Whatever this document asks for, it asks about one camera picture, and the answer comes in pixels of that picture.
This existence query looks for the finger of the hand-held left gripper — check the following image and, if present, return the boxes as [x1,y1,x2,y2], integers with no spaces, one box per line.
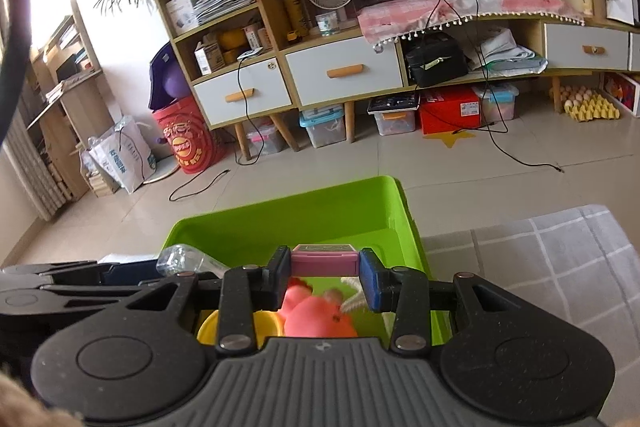
[0,259,163,288]
[0,283,166,313]

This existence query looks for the checked grey blanket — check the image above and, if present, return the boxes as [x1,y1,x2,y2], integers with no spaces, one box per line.
[420,204,640,360]

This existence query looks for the black lid storage bin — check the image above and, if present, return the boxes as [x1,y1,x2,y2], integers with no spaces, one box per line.
[367,97,417,136]

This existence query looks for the clear bin with pastel contents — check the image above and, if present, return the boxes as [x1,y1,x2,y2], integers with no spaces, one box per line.
[472,83,518,122]

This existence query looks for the pink tasselled cloth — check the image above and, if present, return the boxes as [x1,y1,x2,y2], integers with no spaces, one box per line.
[357,0,586,52]

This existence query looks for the blue lid storage bin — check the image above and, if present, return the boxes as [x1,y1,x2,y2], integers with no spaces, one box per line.
[299,104,347,148]

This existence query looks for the fuzzy beige sleeve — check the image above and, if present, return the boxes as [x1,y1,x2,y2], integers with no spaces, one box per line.
[0,372,83,427]

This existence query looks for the thin black cable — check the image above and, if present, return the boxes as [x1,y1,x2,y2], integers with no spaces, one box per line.
[169,169,231,202]

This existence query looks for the thick black cable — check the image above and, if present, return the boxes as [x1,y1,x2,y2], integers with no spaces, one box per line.
[0,0,32,145]

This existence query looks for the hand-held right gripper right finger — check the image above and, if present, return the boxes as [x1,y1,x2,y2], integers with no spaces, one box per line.
[358,248,536,354]

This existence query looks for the yellow toy cup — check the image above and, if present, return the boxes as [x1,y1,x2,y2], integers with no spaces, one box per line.
[196,309,287,345]

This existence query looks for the clear bin with pink contents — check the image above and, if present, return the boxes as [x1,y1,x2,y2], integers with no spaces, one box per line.
[245,122,286,156]

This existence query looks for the red printed bucket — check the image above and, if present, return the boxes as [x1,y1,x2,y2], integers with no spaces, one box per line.
[152,96,226,175]

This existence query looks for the pink cartoon print box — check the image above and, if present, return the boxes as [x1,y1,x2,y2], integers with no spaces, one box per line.
[291,243,360,278]

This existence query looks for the pale cloth and paper pile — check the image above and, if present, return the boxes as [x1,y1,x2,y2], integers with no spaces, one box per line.
[467,29,548,72]

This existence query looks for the pink toy pig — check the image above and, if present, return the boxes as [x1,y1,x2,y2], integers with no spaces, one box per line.
[280,278,360,339]

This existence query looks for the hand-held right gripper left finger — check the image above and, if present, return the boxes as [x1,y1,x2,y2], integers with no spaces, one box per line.
[107,246,293,355]

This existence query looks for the purple cushion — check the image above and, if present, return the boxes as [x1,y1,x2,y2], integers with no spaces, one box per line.
[149,42,193,110]

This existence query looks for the red cardboard box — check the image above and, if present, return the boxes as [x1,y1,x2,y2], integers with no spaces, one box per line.
[419,86,483,135]

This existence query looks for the wooden low sideboard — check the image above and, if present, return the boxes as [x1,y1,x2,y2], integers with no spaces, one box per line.
[395,14,640,112]

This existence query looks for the yellow star floor sticker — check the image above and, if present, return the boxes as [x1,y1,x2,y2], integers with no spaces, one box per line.
[422,129,478,150]

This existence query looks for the black bag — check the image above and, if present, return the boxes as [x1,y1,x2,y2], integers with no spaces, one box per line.
[402,32,471,88]

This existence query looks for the beige curtain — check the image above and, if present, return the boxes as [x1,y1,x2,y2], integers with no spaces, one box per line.
[0,107,66,223]

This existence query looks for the clear plastic bottle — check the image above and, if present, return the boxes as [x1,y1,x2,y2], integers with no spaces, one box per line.
[156,244,227,280]

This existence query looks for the wooden bookshelf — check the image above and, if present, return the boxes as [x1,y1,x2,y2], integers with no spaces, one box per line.
[20,0,108,198]

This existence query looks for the yellow egg tray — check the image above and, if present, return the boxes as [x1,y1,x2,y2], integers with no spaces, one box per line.
[550,84,623,124]

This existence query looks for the green plastic box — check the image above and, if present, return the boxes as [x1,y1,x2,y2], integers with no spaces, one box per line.
[159,175,453,350]

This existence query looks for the white carton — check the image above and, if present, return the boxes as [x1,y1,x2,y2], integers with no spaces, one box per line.
[165,0,203,35]

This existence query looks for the white shopping bag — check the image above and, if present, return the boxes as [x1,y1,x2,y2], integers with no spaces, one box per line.
[87,116,158,195]

